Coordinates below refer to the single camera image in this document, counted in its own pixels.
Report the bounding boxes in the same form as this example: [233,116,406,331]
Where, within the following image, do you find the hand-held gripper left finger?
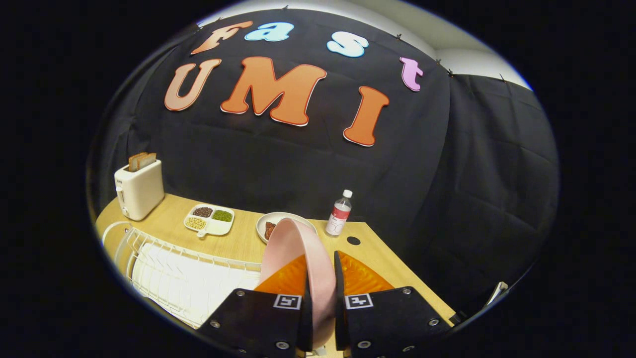
[196,255,314,358]

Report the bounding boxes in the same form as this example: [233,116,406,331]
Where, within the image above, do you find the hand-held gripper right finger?
[334,250,454,358]

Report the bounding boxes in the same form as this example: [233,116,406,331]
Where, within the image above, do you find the pink plate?
[259,218,337,350]

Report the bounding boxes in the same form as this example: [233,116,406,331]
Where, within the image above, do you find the white wire dish rack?
[102,221,264,330]

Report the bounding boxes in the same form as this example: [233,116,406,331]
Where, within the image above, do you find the white divided dish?
[183,203,235,238]

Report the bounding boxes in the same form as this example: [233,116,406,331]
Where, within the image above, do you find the white round plate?
[256,212,318,244]

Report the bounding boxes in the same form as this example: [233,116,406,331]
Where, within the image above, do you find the clear bottle with red label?
[325,189,353,237]

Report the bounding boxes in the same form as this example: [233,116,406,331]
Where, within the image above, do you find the black backdrop cloth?
[87,7,559,319]

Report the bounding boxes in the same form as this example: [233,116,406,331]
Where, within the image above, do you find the white toaster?
[114,159,165,222]

